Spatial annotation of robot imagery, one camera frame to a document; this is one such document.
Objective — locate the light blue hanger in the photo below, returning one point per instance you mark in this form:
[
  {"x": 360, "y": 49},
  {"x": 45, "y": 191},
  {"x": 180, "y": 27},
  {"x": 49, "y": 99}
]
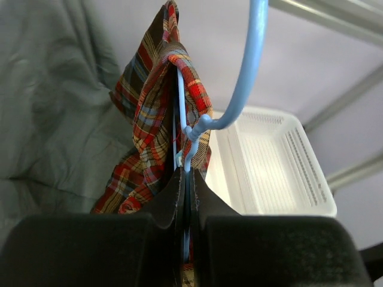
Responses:
[{"x": 257, "y": 22}]

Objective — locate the grey shirt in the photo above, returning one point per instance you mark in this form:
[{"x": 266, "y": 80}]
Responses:
[{"x": 61, "y": 136}]

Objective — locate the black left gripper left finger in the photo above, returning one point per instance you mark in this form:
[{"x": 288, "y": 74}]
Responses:
[{"x": 139, "y": 249}]

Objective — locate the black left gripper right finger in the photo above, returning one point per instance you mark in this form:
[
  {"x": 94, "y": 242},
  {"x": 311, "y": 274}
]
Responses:
[{"x": 230, "y": 249}]

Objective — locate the white plastic basket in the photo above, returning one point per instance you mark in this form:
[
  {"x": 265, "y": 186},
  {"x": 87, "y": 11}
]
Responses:
[{"x": 263, "y": 164}]

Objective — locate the plaid shirt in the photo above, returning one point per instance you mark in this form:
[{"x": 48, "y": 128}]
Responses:
[{"x": 145, "y": 94}]

